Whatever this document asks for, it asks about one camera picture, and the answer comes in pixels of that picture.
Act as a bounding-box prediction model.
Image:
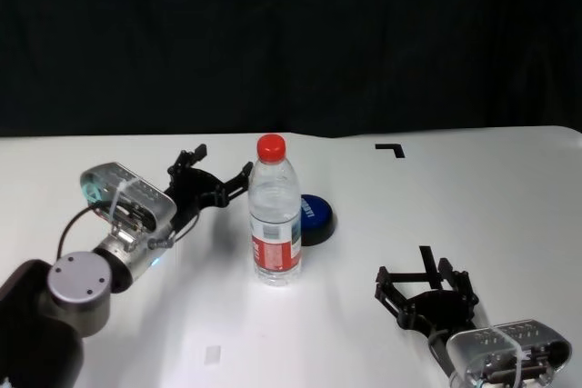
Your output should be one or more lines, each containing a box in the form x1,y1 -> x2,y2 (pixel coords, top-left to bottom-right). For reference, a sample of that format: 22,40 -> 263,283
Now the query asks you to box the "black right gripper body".
399,290 -> 483,336

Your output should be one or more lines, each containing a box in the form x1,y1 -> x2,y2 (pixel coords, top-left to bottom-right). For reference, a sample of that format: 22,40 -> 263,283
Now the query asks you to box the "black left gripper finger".
216,161 -> 254,207
166,144 -> 208,178

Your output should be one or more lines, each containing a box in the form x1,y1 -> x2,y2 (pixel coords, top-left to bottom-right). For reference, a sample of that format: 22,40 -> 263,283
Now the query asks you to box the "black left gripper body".
164,168 -> 226,234

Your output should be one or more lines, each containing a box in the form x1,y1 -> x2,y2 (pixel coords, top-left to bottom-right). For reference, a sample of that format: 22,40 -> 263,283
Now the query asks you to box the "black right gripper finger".
375,266 -> 413,318
438,257 -> 478,306

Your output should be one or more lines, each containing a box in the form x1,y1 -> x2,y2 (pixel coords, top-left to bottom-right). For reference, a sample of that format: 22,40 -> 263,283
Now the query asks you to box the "blue push button black base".
299,194 -> 338,247

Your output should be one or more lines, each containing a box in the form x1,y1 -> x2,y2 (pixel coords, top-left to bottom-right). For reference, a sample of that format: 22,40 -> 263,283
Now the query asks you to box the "clear water bottle red cap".
247,133 -> 304,288

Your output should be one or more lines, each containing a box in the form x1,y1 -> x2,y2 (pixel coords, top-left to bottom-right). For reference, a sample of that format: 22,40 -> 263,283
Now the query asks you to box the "black L-shaped tape mark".
375,144 -> 406,160

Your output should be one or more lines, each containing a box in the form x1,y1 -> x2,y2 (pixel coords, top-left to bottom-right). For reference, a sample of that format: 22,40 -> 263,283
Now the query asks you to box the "black curtain backdrop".
0,0 -> 582,139

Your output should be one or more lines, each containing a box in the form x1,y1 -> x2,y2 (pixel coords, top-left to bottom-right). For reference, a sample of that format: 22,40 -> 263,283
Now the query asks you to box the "thin black left gripper cable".
171,209 -> 202,244

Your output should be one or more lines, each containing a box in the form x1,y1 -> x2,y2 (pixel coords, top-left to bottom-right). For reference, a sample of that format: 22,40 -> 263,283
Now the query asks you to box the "thick black left camera cable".
56,204 -> 115,262

